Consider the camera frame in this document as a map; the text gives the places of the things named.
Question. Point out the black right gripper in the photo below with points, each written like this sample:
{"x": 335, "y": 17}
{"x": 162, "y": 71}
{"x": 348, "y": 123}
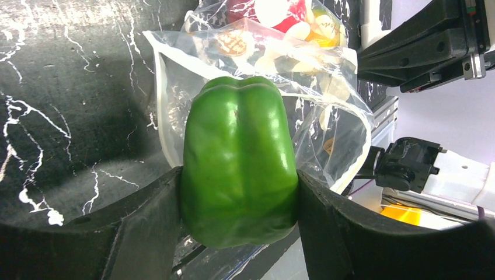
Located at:
{"x": 444, "y": 42}

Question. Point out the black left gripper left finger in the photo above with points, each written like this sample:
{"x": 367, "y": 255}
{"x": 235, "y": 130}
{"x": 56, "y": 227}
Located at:
{"x": 133, "y": 238}

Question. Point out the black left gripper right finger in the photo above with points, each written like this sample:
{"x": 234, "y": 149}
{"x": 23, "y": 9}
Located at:
{"x": 344, "y": 240}

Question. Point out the dark green bell pepper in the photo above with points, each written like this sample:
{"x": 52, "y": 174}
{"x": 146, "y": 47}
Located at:
{"x": 239, "y": 181}

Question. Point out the clear zip top bag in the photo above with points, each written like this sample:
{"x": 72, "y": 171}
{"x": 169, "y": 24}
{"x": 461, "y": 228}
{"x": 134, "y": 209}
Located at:
{"x": 330, "y": 124}

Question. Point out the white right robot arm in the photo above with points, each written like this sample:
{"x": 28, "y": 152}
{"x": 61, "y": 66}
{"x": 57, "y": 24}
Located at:
{"x": 424, "y": 167}

